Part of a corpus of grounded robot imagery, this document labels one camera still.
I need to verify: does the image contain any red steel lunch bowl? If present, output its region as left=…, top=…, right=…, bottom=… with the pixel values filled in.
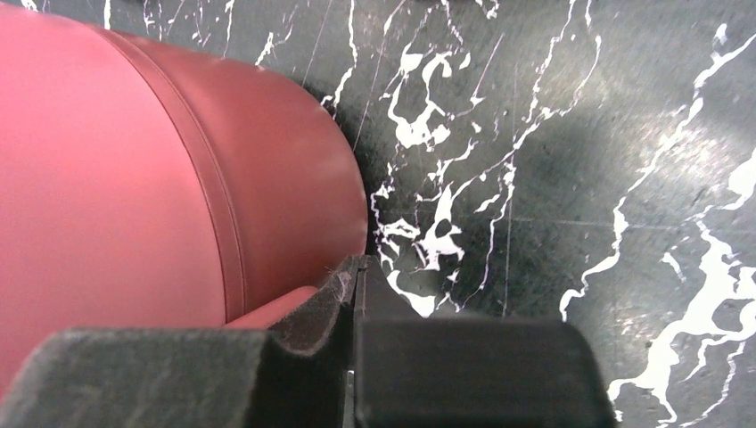
left=0, top=4, right=246, bottom=403
left=97, top=26, right=369, bottom=323

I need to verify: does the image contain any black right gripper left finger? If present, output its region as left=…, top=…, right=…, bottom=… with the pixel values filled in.
left=1, top=256, right=361, bottom=427

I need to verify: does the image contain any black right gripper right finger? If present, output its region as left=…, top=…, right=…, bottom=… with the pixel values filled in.
left=353, top=256, right=616, bottom=427

